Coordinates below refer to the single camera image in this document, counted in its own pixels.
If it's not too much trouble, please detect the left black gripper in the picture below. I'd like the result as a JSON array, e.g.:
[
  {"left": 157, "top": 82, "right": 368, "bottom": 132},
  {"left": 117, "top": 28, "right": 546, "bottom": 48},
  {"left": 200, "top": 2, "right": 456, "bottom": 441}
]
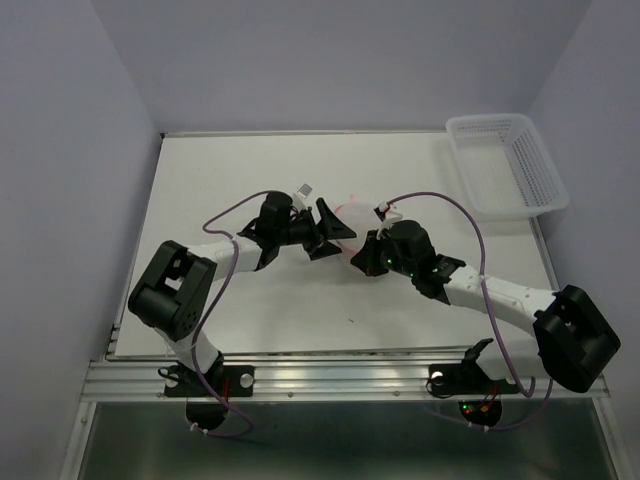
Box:
[{"left": 274, "top": 198, "right": 354, "bottom": 259}]

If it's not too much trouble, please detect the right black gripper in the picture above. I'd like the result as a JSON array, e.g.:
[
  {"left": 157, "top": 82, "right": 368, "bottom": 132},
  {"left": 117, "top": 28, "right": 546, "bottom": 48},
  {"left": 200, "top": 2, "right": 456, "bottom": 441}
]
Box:
[{"left": 349, "top": 227, "right": 416, "bottom": 278}]

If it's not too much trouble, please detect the white mesh laundry bag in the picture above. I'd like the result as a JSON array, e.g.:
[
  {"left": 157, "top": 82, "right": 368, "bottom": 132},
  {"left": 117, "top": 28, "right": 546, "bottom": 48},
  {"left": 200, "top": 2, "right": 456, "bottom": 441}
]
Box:
[{"left": 333, "top": 200, "right": 381, "bottom": 271}]

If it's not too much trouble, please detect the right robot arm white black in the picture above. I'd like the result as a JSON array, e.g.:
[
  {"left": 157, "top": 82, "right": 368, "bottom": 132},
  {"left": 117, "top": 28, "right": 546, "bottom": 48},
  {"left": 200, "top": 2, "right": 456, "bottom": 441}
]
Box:
[{"left": 350, "top": 220, "right": 621, "bottom": 393}]

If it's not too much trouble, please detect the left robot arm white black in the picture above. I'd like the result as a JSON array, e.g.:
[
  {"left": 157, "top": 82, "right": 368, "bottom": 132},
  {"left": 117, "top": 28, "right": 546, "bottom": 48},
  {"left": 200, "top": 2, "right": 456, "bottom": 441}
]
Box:
[{"left": 127, "top": 190, "right": 357, "bottom": 394}]

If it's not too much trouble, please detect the white plastic basket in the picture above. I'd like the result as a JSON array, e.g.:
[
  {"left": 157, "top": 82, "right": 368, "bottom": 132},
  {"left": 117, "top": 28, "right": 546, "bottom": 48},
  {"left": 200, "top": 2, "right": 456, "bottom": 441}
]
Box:
[{"left": 446, "top": 113, "right": 569, "bottom": 220}]

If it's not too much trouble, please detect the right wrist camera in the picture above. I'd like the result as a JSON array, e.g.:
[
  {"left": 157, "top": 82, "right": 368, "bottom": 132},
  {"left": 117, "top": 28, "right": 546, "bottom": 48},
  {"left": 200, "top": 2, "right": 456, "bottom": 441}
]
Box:
[{"left": 374, "top": 202, "right": 403, "bottom": 237}]

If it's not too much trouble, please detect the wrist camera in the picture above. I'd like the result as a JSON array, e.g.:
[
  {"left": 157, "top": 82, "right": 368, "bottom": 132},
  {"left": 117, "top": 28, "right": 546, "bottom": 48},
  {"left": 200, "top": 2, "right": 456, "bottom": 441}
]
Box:
[
  {"left": 374, "top": 202, "right": 403, "bottom": 237},
  {"left": 294, "top": 184, "right": 313, "bottom": 201}
]

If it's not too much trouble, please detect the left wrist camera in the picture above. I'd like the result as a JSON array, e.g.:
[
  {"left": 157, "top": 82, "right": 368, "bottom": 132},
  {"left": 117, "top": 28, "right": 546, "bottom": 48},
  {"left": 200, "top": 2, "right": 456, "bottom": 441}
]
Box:
[{"left": 294, "top": 184, "right": 313, "bottom": 201}]

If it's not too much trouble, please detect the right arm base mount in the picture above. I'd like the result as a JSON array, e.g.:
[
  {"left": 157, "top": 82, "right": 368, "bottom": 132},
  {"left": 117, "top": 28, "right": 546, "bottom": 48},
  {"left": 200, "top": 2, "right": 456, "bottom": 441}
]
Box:
[{"left": 426, "top": 339, "right": 517, "bottom": 399}]

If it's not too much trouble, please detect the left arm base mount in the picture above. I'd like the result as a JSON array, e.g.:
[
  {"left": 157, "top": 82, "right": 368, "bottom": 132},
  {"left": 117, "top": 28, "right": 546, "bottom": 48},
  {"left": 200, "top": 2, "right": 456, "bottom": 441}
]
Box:
[{"left": 157, "top": 363, "right": 255, "bottom": 399}]

